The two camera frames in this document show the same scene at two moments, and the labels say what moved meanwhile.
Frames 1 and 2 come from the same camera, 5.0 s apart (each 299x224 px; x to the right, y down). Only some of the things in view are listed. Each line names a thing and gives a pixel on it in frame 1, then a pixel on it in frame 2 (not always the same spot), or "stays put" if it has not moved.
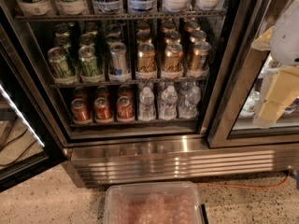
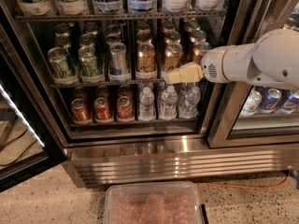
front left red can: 81,114 stays put
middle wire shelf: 129,83 stays put
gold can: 173,62 stays put
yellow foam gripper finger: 279,90 -> 191,74
